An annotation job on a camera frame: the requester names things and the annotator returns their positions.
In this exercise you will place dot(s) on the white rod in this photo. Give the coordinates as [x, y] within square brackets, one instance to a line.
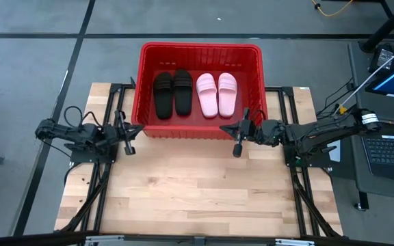
[375, 73]

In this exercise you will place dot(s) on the silver metal bracket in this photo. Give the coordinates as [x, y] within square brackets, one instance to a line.
[104, 241]
[294, 242]

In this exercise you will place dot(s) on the black crossbar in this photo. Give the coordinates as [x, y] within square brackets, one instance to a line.
[29, 240]

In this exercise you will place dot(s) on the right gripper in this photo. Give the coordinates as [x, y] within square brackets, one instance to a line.
[265, 133]

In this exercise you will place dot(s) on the red plastic bin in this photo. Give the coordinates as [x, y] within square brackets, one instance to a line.
[197, 58]

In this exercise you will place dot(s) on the black desk leg with caster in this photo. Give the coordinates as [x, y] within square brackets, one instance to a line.
[363, 201]

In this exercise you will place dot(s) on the yellow clip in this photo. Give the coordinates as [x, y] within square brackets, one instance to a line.
[343, 110]

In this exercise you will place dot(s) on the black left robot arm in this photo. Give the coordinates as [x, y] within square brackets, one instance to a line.
[67, 131]

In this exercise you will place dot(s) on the black slide sandal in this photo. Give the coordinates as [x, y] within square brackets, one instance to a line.
[163, 99]
[182, 95]

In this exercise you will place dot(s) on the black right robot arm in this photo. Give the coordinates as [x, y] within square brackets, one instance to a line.
[323, 131]

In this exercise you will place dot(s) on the white card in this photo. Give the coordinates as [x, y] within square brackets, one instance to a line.
[335, 155]

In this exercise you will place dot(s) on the pink slide sandal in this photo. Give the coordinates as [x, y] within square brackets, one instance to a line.
[227, 99]
[207, 99]

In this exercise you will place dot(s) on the black stand leg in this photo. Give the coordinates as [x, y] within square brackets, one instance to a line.
[385, 29]

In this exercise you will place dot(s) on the black box with label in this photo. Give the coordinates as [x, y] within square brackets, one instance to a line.
[381, 58]

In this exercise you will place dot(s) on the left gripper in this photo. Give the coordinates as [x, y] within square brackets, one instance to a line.
[115, 135]

